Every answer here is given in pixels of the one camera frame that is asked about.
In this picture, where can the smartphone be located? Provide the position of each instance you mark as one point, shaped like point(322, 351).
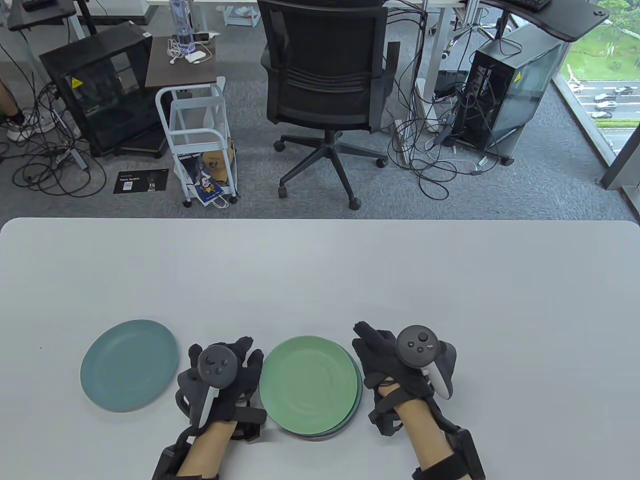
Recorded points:
point(201, 36)

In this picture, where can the black mesh office chair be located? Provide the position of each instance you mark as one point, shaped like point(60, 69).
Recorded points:
point(325, 50)

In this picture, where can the black leaflet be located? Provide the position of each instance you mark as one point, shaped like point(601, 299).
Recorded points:
point(140, 182)

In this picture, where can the white power adapter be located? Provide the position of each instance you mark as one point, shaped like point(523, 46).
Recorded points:
point(196, 56)

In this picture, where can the person's right forearm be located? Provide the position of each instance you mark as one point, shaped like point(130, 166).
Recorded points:
point(425, 440)

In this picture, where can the black rectangular desk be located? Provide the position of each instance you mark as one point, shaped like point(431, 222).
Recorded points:
point(42, 17)

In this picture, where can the black keyboard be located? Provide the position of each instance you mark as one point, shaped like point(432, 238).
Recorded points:
point(530, 4)

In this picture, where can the black glass computer case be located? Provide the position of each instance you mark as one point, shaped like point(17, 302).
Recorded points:
point(100, 105)

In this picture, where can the black curved desk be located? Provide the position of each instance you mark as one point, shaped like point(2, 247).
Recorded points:
point(565, 22)

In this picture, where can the person's left forearm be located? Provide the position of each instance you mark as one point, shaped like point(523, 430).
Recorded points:
point(205, 452)

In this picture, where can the white plastic basket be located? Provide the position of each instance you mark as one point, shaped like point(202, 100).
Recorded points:
point(240, 17)

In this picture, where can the blue plate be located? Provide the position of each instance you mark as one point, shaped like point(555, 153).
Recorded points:
point(127, 365)
point(353, 416)

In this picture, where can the white cart with wooden top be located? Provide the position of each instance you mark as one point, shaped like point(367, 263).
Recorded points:
point(167, 75)

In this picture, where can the grey power strip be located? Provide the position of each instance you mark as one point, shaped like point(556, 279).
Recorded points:
point(72, 157)

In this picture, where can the white desk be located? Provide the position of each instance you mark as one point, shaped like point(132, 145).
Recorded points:
point(442, 30)

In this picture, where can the green plate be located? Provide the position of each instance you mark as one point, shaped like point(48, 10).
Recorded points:
point(310, 385)

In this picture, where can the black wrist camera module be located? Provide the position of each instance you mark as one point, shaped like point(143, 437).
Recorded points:
point(165, 465)
point(470, 455)

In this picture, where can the black computer tower on stand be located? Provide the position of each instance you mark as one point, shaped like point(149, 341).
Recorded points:
point(520, 85)

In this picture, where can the brown paper bag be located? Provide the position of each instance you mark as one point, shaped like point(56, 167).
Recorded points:
point(220, 165)

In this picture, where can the grey window frame post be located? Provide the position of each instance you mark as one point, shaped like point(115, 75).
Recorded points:
point(622, 160)

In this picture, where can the person's left hand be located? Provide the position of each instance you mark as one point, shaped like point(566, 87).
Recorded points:
point(247, 370)

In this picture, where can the person's right hand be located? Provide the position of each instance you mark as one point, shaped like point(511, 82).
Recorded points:
point(380, 360)

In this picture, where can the clear water bottle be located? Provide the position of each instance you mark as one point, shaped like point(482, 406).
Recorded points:
point(181, 22)

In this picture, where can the blue printed paper bag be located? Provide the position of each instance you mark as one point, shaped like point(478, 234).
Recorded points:
point(200, 177)

